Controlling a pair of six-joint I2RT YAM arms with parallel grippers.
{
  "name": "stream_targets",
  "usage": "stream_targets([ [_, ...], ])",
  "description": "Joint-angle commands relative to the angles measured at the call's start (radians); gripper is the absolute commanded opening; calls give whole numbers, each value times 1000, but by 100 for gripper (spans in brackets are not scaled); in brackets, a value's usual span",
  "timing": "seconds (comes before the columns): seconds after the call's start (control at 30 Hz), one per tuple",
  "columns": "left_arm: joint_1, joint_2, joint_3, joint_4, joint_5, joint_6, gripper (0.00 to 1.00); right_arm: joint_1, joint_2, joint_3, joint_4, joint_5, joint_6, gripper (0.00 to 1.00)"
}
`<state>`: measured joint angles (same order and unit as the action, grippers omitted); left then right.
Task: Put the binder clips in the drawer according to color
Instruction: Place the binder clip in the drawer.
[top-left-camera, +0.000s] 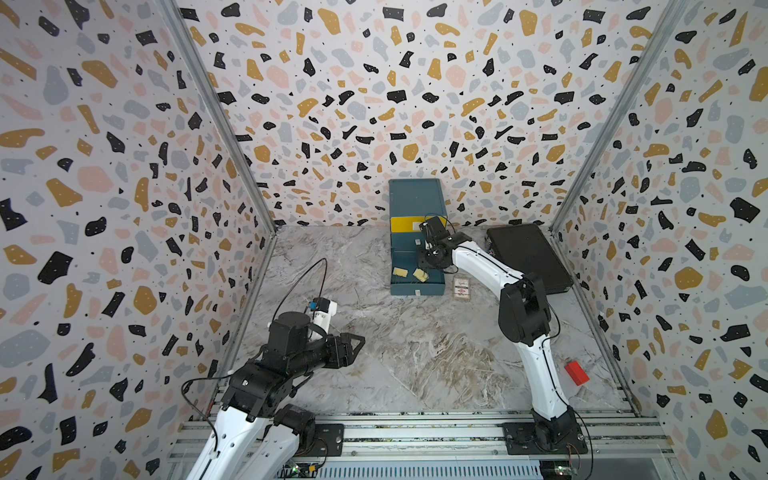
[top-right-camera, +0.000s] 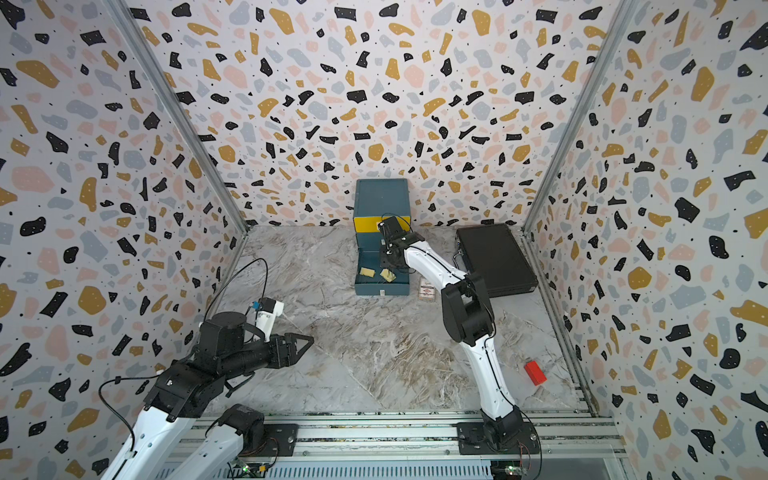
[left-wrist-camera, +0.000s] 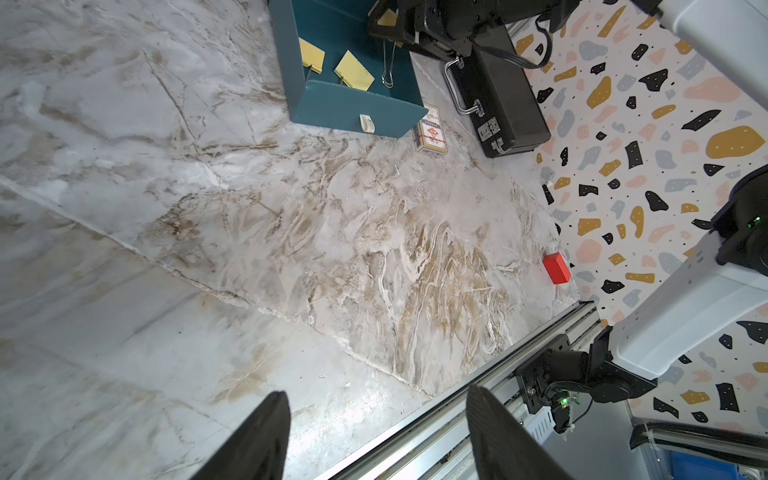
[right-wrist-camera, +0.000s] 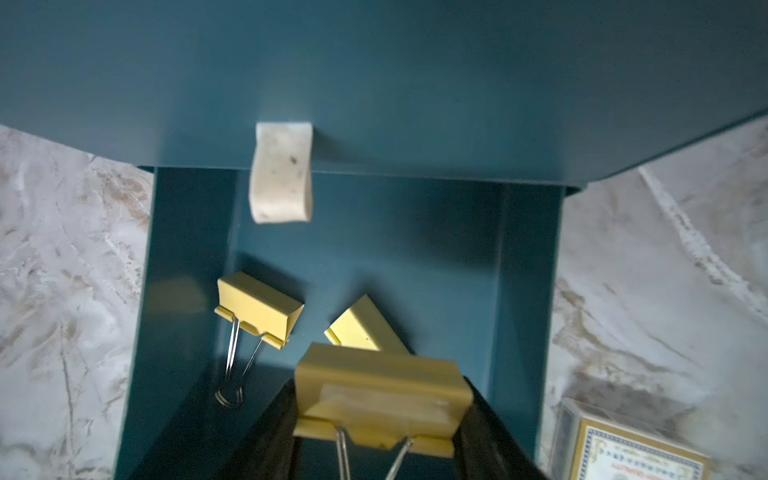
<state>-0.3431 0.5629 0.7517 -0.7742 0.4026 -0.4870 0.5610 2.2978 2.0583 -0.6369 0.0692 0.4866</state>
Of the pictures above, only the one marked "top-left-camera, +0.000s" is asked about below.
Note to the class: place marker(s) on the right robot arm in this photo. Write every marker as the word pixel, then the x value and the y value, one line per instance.
pixel 524 317

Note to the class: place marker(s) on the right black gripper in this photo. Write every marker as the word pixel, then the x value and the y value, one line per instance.
pixel 424 265

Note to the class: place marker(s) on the teal drawer cabinet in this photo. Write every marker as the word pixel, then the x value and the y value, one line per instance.
pixel 415 197

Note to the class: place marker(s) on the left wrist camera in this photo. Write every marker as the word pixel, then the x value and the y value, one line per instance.
pixel 322 311

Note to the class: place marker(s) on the small circuit board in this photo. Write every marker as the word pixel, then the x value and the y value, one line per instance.
pixel 293 470

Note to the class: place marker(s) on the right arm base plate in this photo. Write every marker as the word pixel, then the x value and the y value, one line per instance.
pixel 526 438

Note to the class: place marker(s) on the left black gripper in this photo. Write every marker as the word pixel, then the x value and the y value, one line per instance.
pixel 346 357

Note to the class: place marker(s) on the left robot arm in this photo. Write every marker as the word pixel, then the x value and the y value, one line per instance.
pixel 256 433

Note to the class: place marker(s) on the red block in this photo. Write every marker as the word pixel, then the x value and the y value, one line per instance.
pixel 576 372

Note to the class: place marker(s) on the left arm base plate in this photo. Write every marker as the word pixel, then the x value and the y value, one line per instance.
pixel 323 440

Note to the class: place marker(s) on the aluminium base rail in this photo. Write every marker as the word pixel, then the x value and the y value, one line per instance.
pixel 467 446

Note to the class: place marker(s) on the teal drawer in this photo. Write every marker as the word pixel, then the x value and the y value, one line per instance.
pixel 410 242
pixel 410 286

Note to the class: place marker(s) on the yellow top drawer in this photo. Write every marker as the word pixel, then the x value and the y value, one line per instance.
pixel 412 224

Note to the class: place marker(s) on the teal bottom drawer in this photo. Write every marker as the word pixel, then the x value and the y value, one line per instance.
pixel 410 286

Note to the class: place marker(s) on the small card packet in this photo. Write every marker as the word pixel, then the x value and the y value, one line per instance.
pixel 461 288

